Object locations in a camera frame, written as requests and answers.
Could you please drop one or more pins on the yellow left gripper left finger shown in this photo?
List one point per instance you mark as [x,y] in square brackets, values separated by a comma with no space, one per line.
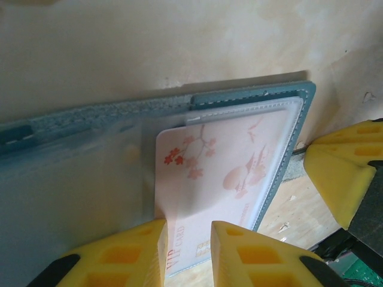
[125,260]

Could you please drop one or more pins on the teal leather card holder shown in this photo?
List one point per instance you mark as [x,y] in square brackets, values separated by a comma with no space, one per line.
[254,94]

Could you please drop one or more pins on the white pink VIP card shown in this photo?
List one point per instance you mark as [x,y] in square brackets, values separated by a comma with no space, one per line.
[215,185]

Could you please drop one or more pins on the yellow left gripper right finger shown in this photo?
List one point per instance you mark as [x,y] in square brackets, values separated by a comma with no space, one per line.
[254,263]

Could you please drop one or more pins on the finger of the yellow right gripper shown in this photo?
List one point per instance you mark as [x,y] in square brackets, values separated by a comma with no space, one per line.
[341,179]

